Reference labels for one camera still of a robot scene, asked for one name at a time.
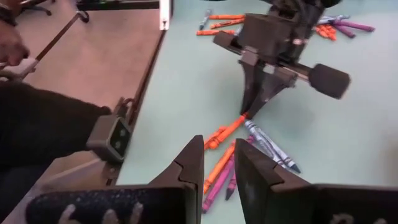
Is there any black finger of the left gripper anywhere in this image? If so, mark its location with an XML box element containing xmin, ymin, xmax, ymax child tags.
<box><xmin>245</xmin><ymin>66</ymin><xmax>299</xmax><ymax>119</ymax></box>
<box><xmin>239</xmin><ymin>49</ymin><xmax>266</xmax><ymax>116</ymax></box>

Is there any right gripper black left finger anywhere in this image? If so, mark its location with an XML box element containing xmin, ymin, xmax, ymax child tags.
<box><xmin>149</xmin><ymin>135</ymin><xmax>205</xmax><ymax>224</ymax></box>

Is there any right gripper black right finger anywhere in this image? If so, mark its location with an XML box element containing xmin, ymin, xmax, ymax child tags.
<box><xmin>234</xmin><ymin>138</ymin><xmax>315</xmax><ymax>224</ymax></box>

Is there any blue crayon teal wax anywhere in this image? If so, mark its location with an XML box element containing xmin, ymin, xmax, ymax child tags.
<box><xmin>244</xmin><ymin>124</ymin><xmax>289</xmax><ymax>170</ymax></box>

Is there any green table mat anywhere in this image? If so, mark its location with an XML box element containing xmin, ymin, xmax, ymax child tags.
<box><xmin>116</xmin><ymin>0</ymin><xmax>398</xmax><ymax>224</ymax></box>

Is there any person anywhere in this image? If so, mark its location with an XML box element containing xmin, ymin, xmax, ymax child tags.
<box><xmin>0</xmin><ymin>80</ymin><xmax>113</xmax><ymax>224</ymax></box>

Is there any white handheld device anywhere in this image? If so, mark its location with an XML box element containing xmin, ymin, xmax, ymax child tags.
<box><xmin>0</xmin><ymin>57</ymin><xmax>40</xmax><ymax>82</ymax></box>

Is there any person's hand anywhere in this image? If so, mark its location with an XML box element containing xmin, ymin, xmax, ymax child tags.
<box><xmin>0</xmin><ymin>18</ymin><xmax>31</xmax><ymax>67</ymax></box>

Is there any black table edge frame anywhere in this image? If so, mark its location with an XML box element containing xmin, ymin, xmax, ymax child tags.
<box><xmin>105</xmin><ymin>0</ymin><xmax>175</xmax><ymax>187</ymax></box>

